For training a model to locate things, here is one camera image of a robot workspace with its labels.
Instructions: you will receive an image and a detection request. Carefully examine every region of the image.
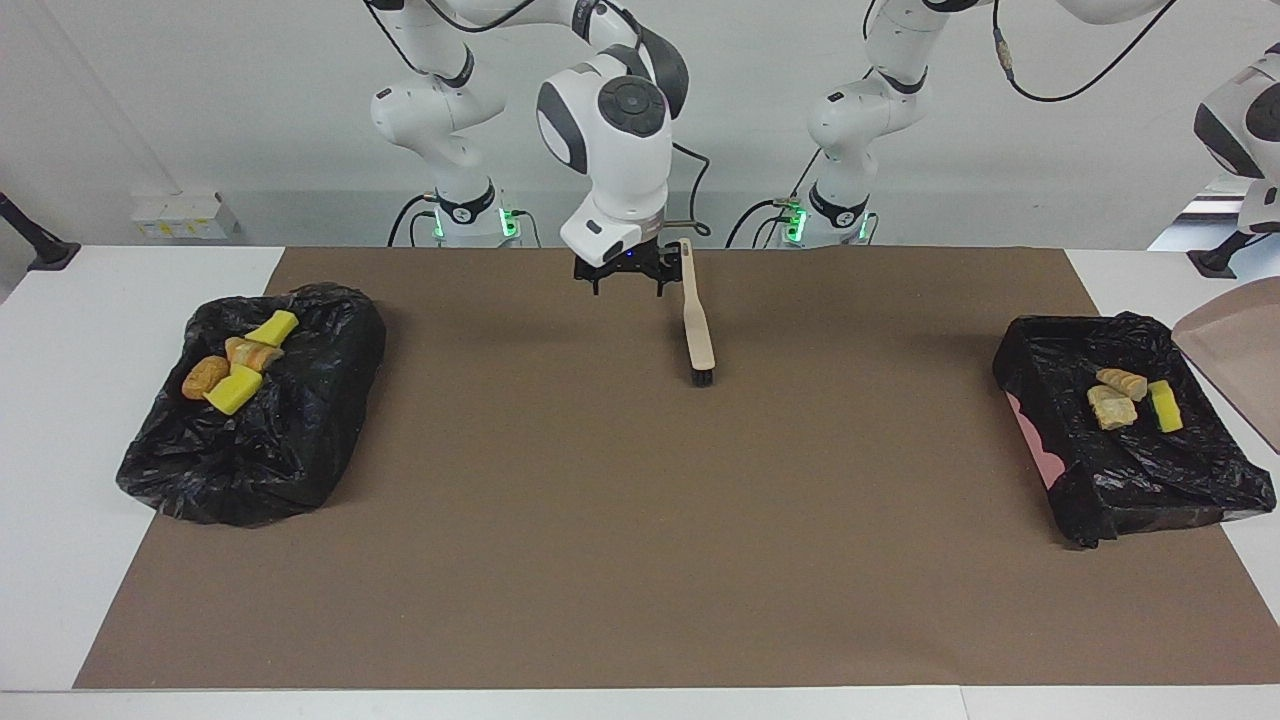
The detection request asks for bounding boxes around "beige hand brush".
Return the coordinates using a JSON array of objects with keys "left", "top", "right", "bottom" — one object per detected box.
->
[{"left": 679, "top": 237, "right": 717, "bottom": 389}]

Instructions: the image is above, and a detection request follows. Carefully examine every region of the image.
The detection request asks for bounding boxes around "beige plastic dustpan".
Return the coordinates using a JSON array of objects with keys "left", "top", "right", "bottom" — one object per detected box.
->
[{"left": 1172, "top": 277, "right": 1280, "bottom": 454}]

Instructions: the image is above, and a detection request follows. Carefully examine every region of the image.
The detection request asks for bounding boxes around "yellow sponge wedge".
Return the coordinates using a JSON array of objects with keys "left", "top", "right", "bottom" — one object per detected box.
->
[{"left": 1147, "top": 380, "right": 1185, "bottom": 435}]

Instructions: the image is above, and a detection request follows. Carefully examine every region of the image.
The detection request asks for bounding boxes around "pale round snack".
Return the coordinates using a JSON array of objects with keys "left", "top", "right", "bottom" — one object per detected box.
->
[{"left": 1087, "top": 386, "right": 1139, "bottom": 432}]

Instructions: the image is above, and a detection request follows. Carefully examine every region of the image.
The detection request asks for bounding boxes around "yellow waisted sponge piece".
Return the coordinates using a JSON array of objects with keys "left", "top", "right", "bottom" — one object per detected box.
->
[{"left": 244, "top": 310, "right": 300, "bottom": 348}]

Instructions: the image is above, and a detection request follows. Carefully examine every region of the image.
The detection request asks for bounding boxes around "striped orange bread piece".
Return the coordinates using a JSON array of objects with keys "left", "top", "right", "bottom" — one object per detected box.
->
[{"left": 224, "top": 336, "right": 286, "bottom": 374}]

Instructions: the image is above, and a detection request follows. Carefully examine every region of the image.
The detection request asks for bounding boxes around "yellow notched sponge block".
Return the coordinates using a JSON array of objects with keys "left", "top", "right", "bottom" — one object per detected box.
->
[{"left": 205, "top": 364, "right": 264, "bottom": 416}]

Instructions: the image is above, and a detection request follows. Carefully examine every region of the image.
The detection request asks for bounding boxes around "brown bread roll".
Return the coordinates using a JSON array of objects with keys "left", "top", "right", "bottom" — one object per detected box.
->
[{"left": 181, "top": 356, "right": 231, "bottom": 401}]

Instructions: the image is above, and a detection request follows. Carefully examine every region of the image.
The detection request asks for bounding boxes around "black trash bag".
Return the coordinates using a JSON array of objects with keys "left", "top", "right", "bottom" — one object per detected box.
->
[
  {"left": 115, "top": 283, "right": 388, "bottom": 528},
  {"left": 992, "top": 311, "right": 1278, "bottom": 549}
]

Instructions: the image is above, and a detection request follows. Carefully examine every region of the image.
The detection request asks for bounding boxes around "pink bin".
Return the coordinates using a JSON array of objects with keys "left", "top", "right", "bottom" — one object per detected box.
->
[{"left": 1005, "top": 392, "right": 1069, "bottom": 491}]

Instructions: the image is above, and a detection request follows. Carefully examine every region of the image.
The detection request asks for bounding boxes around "silver window panel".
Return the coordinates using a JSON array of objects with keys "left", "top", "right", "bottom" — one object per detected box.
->
[{"left": 1148, "top": 175, "right": 1251, "bottom": 251}]

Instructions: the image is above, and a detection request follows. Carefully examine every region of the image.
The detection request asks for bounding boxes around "black stand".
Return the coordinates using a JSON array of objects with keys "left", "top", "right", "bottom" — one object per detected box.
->
[
  {"left": 1187, "top": 230, "right": 1271, "bottom": 279},
  {"left": 0, "top": 190, "right": 83, "bottom": 273}
]

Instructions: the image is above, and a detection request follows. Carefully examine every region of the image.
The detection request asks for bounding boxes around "brown table mat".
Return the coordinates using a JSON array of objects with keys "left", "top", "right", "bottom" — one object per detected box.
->
[{"left": 73, "top": 246, "right": 1280, "bottom": 691}]

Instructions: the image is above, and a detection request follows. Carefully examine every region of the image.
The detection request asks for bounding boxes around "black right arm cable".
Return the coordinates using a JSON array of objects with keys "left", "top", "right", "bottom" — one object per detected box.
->
[{"left": 365, "top": 0, "right": 713, "bottom": 239}]

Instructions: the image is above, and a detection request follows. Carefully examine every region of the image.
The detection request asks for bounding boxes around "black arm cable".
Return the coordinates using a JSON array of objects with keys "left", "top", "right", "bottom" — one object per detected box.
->
[
  {"left": 365, "top": 0, "right": 713, "bottom": 239},
  {"left": 860, "top": 0, "right": 1181, "bottom": 201}
]

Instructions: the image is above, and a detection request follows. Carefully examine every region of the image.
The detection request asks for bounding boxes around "black base power cable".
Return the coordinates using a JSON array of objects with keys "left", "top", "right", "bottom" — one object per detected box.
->
[
  {"left": 386, "top": 193, "right": 433, "bottom": 248},
  {"left": 725, "top": 196, "right": 803, "bottom": 249}
]

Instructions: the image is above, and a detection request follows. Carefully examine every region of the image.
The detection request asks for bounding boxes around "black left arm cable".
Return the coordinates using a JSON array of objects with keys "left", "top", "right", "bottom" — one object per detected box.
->
[{"left": 860, "top": 0, "right": 1181, "bottom": 201}]

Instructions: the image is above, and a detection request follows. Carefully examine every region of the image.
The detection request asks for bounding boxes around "white wall power strip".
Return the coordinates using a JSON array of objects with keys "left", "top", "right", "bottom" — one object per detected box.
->
[{"left": 130, "top": 190, "right": 243, "bottom": 241}]

